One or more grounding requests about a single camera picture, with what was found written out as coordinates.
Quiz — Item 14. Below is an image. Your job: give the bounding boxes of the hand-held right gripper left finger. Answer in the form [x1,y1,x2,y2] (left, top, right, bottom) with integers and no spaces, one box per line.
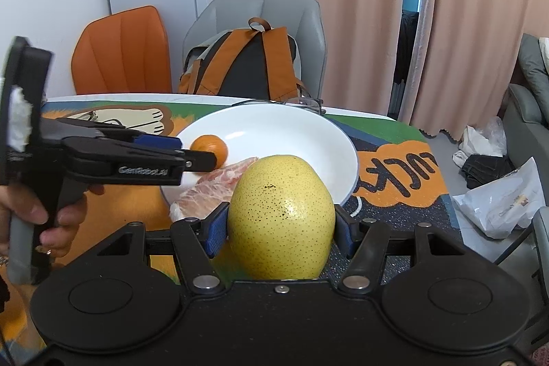
[86,202,230,293]

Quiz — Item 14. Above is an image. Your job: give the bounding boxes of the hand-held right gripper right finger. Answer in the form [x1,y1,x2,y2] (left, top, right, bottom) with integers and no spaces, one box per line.
[335,205,468,293]

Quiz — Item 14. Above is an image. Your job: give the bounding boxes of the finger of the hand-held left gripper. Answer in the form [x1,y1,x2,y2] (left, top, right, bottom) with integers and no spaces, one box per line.
[184,152,218,174]
[55,116,184,151]

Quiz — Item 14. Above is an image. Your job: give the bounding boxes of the orange mandarin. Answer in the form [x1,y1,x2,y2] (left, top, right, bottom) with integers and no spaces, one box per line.
[190,134,228,169]

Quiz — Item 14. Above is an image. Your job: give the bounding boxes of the large peeled pomelo piece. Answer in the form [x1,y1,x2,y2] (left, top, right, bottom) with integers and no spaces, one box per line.
[169,157,260,223]

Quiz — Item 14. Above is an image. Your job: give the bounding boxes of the yellow speckled pear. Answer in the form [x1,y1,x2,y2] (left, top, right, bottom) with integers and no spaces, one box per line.
[227,155,336,280]

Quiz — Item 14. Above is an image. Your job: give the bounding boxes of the white plate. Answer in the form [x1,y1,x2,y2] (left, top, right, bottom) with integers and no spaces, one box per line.
[161,104,359,216]

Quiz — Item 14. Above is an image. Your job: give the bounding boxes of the person's left hand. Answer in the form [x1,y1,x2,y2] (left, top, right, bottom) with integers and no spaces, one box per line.
[0,182,106,259]

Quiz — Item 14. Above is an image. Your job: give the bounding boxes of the colourful printed table mat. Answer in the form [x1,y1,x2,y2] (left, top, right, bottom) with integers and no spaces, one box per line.
[0,97,462,354]

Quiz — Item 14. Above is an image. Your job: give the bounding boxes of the orange chair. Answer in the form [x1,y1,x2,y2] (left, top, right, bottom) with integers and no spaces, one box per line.
[71,6,172,96]

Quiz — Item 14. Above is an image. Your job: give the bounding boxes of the orange and grey backpack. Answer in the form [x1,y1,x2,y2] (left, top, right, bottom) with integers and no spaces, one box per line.
[178,18,312,103]

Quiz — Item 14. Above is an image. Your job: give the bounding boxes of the black-framed eyeglasses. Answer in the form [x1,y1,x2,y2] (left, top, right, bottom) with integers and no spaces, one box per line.
[232,96,327,116]

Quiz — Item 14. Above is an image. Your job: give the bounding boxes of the dark folded clothes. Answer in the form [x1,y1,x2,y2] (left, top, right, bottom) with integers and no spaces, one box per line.
[463,154,515,189]

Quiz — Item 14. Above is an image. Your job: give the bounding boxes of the large white plastic bag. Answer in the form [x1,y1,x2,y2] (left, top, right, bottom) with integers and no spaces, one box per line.
[452,157,546,240]

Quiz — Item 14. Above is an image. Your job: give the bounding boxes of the small white plastic bag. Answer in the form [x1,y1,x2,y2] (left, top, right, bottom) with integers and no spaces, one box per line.
[452,126,507,167]

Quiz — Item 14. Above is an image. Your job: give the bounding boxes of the pink curtain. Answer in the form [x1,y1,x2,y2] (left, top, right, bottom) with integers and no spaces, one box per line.
[235,0,407,120]
[409,0,549,137]

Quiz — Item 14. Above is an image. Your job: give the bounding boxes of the grey sofa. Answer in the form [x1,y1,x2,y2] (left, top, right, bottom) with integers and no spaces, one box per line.
[502,34,549,161]

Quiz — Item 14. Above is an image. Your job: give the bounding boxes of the grey sofa cushion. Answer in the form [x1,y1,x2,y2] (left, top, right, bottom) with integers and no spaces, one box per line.
[517,34,549,105]

